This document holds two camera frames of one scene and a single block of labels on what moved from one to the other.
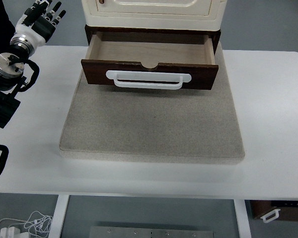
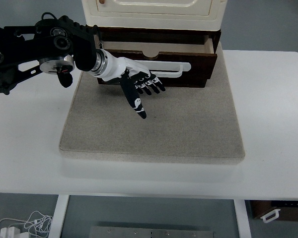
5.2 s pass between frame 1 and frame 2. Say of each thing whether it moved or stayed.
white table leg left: stayed
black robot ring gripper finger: moved
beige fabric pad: stayed
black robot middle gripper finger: moved
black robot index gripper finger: moved
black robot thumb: moved
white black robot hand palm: moved
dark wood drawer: moved
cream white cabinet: stayed
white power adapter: stayed
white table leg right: stayed
